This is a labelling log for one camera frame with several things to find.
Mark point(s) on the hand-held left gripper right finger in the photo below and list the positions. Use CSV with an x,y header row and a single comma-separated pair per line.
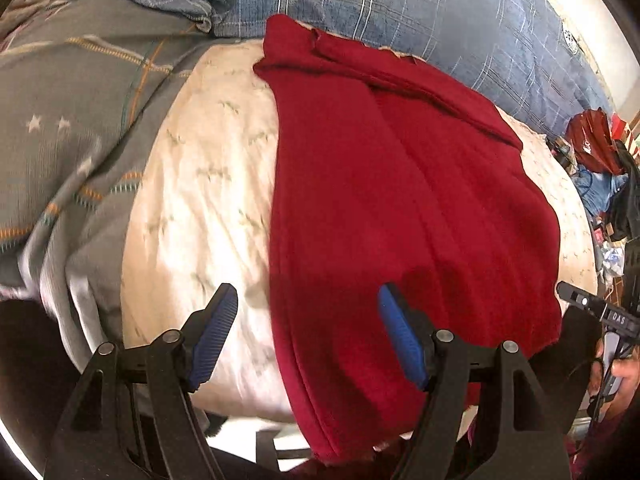
x,y
402,335

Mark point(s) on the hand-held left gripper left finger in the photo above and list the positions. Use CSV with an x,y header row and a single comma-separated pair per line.
x,y
212,340

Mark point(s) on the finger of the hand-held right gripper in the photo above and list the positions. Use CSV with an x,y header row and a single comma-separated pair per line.
x,y
582,301

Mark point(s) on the red knit garment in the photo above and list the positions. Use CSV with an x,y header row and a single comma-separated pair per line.
x,y
375,185

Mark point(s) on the person's right hand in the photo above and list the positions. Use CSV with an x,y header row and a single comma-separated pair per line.
x,y
627,372

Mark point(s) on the black bag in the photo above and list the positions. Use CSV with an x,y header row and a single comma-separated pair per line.
x,y
627,200

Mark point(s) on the blue crumpled cloth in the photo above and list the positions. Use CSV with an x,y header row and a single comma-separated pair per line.
x,y
595,190

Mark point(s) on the white leaf-print sheet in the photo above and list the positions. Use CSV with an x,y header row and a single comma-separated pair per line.
x,y
200,185

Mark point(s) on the red bag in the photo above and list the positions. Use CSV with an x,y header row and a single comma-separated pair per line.
x,y
595,140

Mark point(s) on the grey star-print blanket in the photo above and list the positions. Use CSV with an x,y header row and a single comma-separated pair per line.
x,y
75,85

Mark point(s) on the blue plaid blanket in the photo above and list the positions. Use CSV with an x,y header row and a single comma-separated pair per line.
x,y
400,10

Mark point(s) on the light grey crumpled cloth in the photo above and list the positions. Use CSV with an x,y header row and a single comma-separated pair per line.
x,y
40,0

